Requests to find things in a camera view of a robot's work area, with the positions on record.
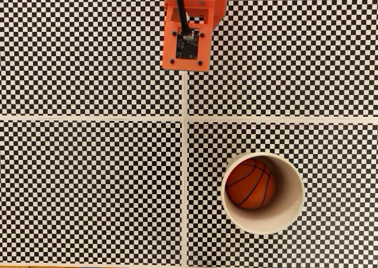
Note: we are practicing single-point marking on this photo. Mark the black white checkerboard paper sheet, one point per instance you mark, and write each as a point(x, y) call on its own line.
point(339, 161)
point(295, 58)
point(88, 191)
point(88, 43)

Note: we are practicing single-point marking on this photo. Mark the orange toy basketball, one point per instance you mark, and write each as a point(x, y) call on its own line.
point(251, 188)

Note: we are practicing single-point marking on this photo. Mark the cream paper cup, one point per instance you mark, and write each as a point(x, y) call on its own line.
point(288, 197)

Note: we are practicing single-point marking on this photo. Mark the orange camera mount with circuit board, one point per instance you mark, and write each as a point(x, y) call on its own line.
point(169, 48)

